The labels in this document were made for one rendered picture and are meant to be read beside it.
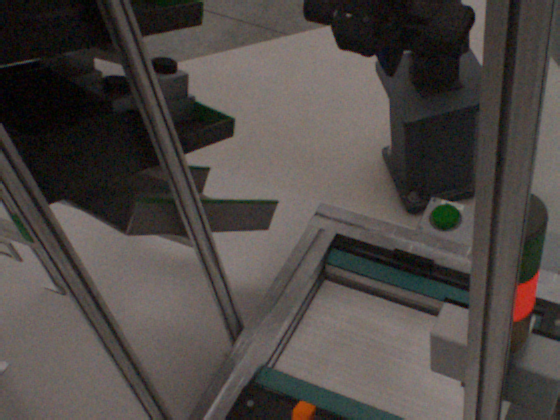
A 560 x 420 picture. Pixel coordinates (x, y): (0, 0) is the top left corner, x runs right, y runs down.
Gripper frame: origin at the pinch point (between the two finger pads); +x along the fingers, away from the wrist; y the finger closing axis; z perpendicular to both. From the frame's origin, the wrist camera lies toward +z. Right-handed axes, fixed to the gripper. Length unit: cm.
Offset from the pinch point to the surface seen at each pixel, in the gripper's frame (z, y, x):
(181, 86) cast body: 12.9, -20.9, 0.9
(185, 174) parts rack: 23.5, -14.2, 2.6
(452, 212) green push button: -2.3, 7.3, 28.2
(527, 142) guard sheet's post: 36, 26, -28
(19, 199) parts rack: 41.8, -14.2, -12.7
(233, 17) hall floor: -141, -132, 125
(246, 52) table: -35, -48, 39
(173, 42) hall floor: -121, -146, 125
